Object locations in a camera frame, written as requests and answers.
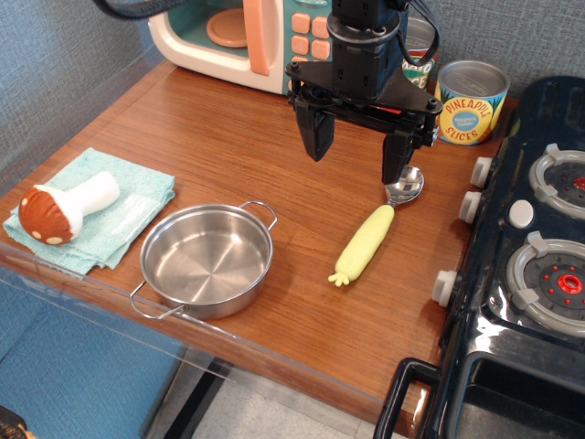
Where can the brown and white plush mushroom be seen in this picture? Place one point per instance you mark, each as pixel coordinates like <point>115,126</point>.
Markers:
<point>55,217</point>

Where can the black toy stove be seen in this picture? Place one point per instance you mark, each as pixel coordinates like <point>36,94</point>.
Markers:
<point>512,345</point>

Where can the pineapple slices can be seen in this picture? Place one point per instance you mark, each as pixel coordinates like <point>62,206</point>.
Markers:
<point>473,94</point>

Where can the teal folded cloth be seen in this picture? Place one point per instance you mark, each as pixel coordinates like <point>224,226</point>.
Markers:
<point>107,234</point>

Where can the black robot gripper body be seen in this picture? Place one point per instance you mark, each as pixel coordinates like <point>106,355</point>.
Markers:
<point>363,82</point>

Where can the stainless steel pot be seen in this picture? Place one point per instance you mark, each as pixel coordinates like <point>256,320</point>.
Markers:
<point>208,261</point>

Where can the spoon with yellow handle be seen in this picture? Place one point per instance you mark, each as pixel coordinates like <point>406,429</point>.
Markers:
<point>362,247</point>

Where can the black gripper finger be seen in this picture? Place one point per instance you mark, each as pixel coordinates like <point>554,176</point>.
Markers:
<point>397,152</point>
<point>316,127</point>

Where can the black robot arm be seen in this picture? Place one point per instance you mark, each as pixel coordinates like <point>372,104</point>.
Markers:
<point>363,9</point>

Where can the tomato sauce can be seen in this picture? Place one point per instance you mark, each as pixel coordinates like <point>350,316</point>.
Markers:
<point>420,35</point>

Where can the toy microwave teal and cream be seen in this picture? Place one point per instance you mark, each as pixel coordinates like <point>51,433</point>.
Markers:
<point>248,42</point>

